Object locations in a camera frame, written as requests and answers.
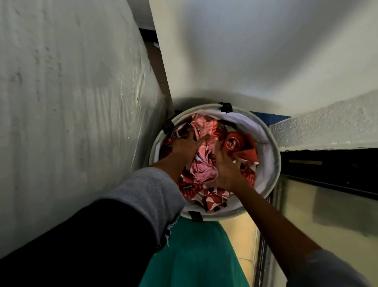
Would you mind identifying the person's left hand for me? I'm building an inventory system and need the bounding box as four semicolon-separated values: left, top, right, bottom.
170;127;211;175

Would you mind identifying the person's right hand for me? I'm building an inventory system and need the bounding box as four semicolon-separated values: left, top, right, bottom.
212;140;259;194

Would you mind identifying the pink cloth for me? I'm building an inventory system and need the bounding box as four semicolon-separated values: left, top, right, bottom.
174;114;220;185

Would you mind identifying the person's right forearm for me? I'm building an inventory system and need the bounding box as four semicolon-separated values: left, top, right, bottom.
232;186;373;287

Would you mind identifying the person's left forearm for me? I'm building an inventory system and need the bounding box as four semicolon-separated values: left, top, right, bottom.
0;154;187;287

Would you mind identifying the red white patterned cloth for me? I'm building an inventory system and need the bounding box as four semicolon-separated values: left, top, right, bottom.
161;124;260;213

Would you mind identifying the white round laundry basket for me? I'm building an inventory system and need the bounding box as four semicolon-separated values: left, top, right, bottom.
148;102;282;222

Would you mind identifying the blue skirting board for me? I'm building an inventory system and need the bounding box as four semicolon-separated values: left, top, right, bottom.
250;111;292;127

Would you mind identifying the green garment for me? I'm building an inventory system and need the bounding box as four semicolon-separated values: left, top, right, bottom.
138;217;251;287

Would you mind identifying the dark metal window frame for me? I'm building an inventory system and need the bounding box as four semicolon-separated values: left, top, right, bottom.
253;147;378;287

